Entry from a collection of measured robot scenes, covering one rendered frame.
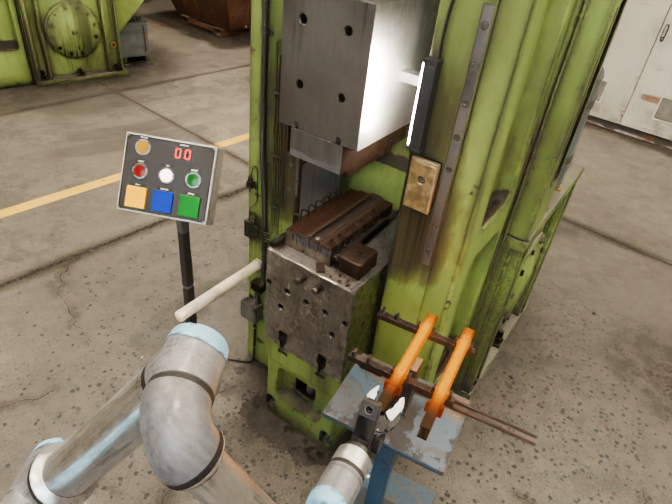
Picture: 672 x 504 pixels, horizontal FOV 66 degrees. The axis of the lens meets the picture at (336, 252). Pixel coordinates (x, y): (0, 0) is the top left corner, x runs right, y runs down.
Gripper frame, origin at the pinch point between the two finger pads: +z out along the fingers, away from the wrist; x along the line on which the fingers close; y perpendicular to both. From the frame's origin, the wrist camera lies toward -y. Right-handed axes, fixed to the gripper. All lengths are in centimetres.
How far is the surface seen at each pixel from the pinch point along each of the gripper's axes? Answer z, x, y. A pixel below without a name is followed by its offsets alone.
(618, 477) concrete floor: 90, 88, 91
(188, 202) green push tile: 30, -93, -10
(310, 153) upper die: 41, -51, -38
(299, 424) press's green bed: 35, -43, 86
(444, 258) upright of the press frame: 50, -4, -12
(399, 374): 6.5, -0.1, -1.0
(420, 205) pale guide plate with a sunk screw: 48, -15, -29
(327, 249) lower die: 40, -41, -6
